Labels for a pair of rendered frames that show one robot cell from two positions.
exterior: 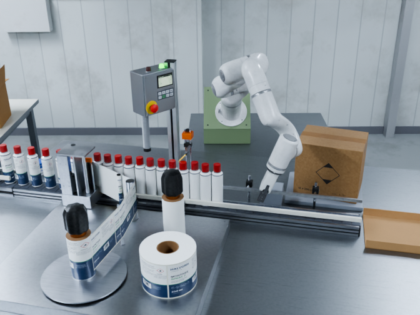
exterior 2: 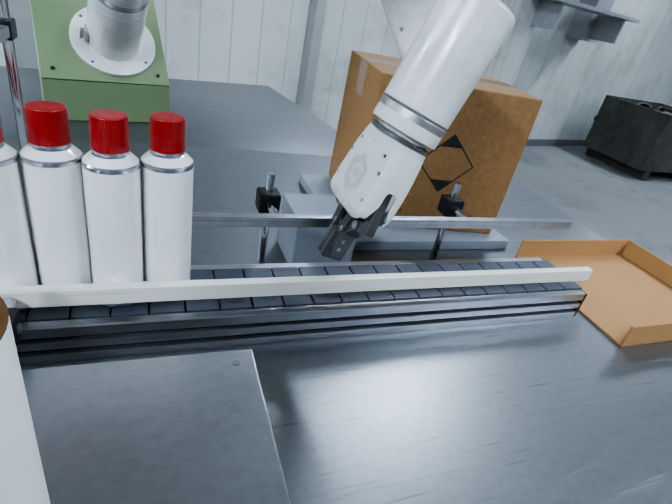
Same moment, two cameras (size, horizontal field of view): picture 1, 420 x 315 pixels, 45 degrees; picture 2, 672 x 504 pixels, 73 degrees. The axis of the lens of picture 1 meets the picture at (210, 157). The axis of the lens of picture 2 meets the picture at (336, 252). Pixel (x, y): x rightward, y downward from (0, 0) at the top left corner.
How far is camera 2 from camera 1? 1.77 m
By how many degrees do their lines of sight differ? 34
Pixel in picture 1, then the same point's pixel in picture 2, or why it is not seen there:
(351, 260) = (652, 403)
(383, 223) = not seen: hidden behind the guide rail
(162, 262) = not seen: outside the picture
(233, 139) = (127, 109)
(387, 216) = (558, 253)
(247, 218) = (298, 323)
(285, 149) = (487, 37)
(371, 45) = (278, 23)
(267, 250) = (438, 445)
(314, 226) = (487, 311)
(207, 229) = (175, 432)
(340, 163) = (484, 134)
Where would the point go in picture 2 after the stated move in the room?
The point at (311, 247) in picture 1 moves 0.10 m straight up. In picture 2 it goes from (529, 383) to (562, 324)
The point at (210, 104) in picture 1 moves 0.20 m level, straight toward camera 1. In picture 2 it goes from (51, 15) to (60, 30)
